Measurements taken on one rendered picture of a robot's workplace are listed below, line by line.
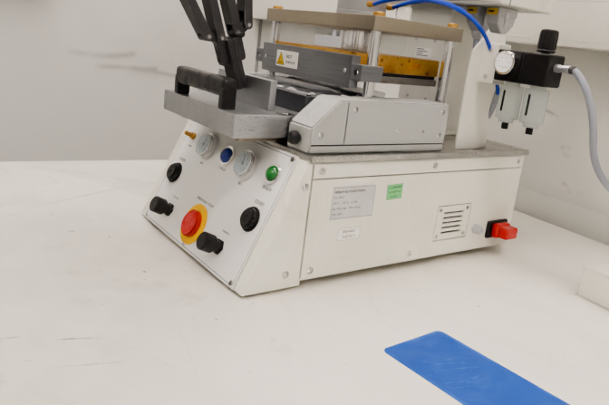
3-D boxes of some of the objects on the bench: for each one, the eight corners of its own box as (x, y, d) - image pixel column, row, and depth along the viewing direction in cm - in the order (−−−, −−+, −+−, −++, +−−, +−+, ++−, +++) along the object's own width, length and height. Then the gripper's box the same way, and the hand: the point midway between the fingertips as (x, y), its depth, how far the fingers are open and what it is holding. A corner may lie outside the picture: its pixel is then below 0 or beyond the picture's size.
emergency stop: (185, 233, 87) (198, 208, 87) (197, 242, 84) (209, 217, 84) (176, 229, 86) (188, 205, 86) (188, 239, 83) (200, 213, 83)
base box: (376, 195, 130) (387, 118, 126) (522, 256, 101) (544, 159, 97) (140, 215, 99) (146, 113, 94) (256, 313, 69) (270, 172, 65)
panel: (145, 216, 97) (196, 115, 98) (233, 290, 74) (300, 157, 74) (134, 212, 96) (187, 110, 96) (220, 286, 72) (288, 150, 73)
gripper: (227, -101, 79) (263, 71, 89) (137, -84, 73) (186, 97, 83) (256, -107, 74) (290, 76, 83) (159, -91, 68) (208, 105, 77)
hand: (232, 62), depth 82 cm, fingers closed, pressing on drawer
